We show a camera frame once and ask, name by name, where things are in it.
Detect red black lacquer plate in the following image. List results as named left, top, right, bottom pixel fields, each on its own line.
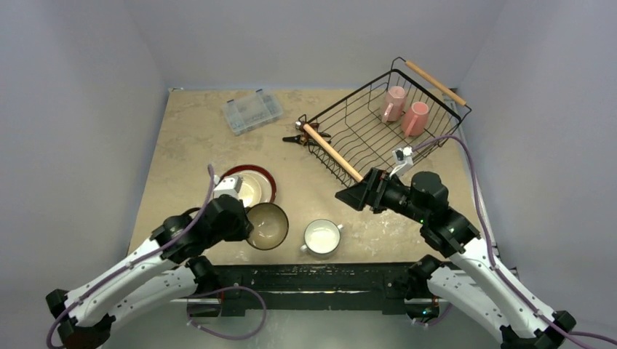
left=221, top=164, right=277, bottom=203

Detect white two-handled soup cup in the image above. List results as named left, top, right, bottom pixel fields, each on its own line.
left=300, top=219, right=343, bottom=258

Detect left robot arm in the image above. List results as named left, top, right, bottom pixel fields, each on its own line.
left=46, top=194, right=252, bottom=348

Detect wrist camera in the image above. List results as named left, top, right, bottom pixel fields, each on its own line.
left=389, top=146, right=413, bottom=177
left=212, top=175, right=243, bottom=199

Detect clear plastic organizer box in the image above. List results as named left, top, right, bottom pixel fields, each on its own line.
left=221, top=89, right=284, bottom=136

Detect light pink faceted mug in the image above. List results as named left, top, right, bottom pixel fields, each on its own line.
left=380, top=86, right=407, bottom=123

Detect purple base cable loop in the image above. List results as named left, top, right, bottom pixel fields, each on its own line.
left=186, top=286, right=268, bottom=342

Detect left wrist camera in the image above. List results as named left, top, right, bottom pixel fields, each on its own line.
left=212, top=175, right=243, bottom=199

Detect brown bowl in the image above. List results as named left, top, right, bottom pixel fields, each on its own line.
left=247, top=203, right=290, bottom=251

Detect beige round plate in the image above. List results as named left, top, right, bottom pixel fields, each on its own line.
left=239, top=172, right=272, bottom=207

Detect black wire dish rack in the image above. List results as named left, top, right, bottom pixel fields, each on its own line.
left=295, top=57, right=471, bottom=175

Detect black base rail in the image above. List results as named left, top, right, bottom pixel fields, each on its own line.
left=179, top=262, right=438, bottom=318

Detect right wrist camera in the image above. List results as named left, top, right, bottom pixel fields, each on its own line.
left=389, top=146, right=413, bottom=177

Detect salmon pink mug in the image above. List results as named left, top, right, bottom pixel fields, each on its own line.
left=401, top=101, right=429, bottom=137

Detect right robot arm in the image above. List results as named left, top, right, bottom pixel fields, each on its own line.
left=335, top=168, right=576, bottom=348

